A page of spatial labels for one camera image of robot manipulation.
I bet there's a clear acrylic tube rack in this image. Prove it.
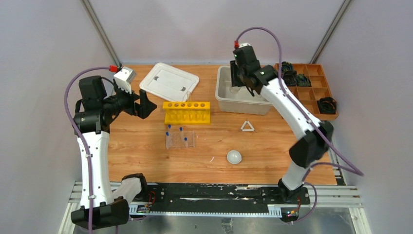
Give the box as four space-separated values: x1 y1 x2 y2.
165 131 196 150

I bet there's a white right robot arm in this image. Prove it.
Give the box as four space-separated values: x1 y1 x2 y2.
230 43 334 204

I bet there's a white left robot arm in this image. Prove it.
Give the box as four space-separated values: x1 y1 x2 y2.
71 75 157 230

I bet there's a white plastic bin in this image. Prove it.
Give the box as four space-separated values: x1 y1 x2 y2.
215 66 273 115

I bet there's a yellow test tube rack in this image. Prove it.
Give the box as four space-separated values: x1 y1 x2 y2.
163 101 211 125

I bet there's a white plastic bin lid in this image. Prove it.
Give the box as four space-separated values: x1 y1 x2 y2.
139 62 200 102

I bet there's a white clay triangle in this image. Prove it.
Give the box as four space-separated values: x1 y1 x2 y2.
240 120 255 132

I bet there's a wooden compartment tray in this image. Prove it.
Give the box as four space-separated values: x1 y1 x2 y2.
287 63 338 121

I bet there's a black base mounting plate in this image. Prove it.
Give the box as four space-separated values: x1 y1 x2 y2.
132 183 310 215

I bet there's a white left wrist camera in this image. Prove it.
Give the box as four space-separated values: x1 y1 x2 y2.
113 66 136 94

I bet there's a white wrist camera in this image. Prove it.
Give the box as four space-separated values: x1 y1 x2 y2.
239 43 251 48
113 66 136 94

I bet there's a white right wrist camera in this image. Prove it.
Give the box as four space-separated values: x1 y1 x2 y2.
239 43 251 48

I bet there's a dark green ring part top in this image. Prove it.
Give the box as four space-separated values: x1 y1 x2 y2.
281 61 294 73

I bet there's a dark green ring part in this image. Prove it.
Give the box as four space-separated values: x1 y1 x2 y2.
296 74 311 87
281 61 294 73

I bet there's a dark green ring part right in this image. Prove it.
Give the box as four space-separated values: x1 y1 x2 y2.
296 74 311 87

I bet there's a black ring part on tray edge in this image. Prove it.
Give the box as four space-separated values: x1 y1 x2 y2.
317 97 337 115

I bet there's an aluminium frame rail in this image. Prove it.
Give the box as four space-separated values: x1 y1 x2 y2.
58 181 372 234

